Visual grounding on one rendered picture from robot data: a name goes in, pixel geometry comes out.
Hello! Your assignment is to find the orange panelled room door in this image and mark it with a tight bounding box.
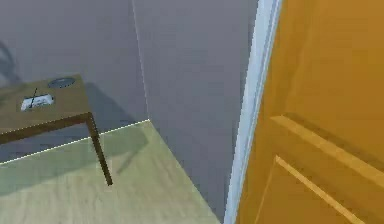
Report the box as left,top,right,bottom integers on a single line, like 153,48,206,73
235,0,384,224

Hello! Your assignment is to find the brown wooden table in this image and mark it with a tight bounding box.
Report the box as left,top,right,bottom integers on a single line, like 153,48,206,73
0,73,114,187

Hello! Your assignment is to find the grey round disc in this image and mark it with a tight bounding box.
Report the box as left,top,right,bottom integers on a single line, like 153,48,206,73
47,77,77,90

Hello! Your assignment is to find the black thin pen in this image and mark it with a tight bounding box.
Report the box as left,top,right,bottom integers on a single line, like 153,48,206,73
29,87,38,109

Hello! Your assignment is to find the white door frame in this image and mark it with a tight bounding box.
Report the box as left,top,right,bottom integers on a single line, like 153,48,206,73
223,0,284,224

